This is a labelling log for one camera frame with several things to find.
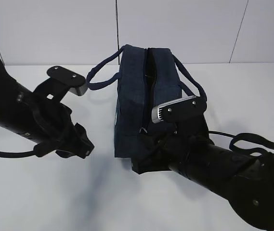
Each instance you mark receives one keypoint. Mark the dark navy fabric lunch bag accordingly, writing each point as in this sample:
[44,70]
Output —
[146,78]

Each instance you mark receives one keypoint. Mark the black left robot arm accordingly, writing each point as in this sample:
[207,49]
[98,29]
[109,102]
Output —
[40,115]

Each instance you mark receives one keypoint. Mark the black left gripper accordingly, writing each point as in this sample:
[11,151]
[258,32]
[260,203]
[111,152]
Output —
[74,140]

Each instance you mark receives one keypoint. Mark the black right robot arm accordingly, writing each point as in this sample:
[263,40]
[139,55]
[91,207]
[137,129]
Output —
[243,174]

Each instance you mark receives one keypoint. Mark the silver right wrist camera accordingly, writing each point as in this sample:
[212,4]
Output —
[179,110]

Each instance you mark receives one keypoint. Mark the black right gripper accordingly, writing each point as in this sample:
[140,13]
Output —
[171,146]

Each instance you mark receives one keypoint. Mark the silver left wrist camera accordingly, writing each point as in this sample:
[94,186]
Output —
[76,82]

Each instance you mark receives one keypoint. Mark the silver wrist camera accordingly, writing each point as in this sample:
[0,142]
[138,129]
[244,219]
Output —
[179,110]
[76,82]

